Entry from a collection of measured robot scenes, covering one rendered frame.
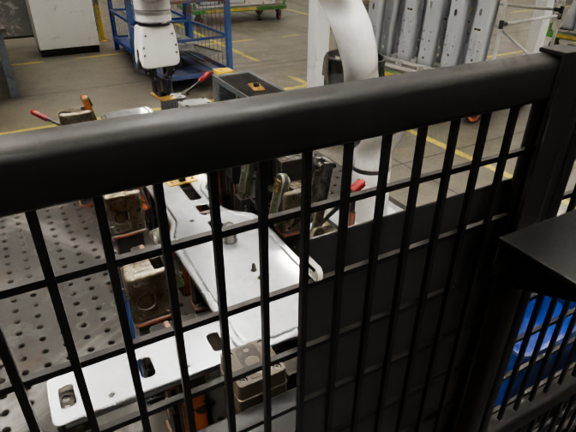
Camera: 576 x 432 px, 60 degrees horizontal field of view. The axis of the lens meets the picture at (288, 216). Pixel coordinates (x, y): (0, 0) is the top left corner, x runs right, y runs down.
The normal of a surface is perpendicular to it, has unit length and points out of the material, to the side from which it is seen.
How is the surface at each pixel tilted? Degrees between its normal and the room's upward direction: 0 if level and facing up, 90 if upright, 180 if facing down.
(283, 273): 0
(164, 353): 0
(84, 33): 90
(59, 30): 90
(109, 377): 0
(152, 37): 90
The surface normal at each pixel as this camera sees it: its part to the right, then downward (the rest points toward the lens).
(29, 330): 0.00, -0.86
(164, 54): 0.60, 0.46
